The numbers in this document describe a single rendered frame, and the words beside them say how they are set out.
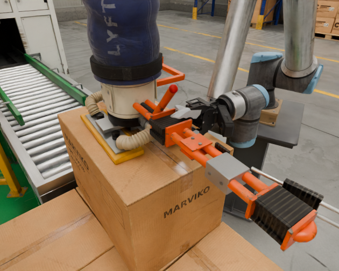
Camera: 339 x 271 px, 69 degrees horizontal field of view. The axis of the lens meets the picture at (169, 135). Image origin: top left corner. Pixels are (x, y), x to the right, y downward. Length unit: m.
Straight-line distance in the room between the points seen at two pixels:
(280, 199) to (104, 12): 0.58
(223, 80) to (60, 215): 0.88
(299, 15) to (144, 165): 0.75
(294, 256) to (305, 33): 1.27
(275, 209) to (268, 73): 0.99
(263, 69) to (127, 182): 0.95
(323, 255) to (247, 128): 1.20
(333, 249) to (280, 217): 1.51
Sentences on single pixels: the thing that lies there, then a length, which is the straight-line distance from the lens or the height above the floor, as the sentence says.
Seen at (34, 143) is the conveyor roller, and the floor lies 0.54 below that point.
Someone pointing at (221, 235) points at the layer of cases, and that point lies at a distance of 1.09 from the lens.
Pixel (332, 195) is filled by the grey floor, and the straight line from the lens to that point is 2.31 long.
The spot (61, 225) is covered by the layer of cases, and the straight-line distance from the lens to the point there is 1.19.
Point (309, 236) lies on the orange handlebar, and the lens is 0.47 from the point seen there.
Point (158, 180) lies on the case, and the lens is 0.70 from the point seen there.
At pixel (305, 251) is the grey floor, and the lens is 1.86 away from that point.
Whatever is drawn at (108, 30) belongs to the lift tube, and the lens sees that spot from 0.72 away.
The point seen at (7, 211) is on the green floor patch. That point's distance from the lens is 2.18.
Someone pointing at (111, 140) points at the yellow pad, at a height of 0.97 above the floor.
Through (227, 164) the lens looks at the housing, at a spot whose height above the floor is 1.09.
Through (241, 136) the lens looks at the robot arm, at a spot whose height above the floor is 0.95.
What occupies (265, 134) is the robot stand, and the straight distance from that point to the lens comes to 1.33.
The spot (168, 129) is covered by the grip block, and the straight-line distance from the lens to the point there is 0.62.
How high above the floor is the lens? 1.43
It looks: 33 degrees down
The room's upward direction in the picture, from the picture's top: straight up
